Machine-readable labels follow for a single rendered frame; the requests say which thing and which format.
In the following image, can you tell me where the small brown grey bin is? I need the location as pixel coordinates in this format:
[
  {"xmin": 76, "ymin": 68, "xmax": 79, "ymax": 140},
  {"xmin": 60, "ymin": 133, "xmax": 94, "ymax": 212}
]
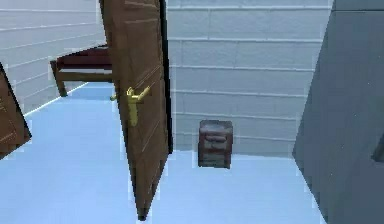
[{"xmin": 197, "ymin": 119, "xmax": 234, "ymax": 170}]

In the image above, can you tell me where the brown wooden room door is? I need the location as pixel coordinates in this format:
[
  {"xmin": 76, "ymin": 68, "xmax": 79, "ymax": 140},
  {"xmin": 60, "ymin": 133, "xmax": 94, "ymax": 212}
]
[{"xmin": 98, "ymin": 0, "xmax": 174, "ymax": 222}]

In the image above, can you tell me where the large dark grey cabinet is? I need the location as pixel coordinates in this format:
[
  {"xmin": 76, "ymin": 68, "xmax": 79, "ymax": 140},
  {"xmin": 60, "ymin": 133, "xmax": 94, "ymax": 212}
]
[{"xmin": 292, "ymin": 0, "xmax": 384, "ymax": 224}]

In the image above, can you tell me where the brass door handle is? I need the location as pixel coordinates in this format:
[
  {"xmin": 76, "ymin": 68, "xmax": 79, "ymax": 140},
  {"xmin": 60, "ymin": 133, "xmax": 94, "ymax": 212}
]
[{"xmin": 109, "ymin": 86, "xmax": 152, "ymax": 128}]

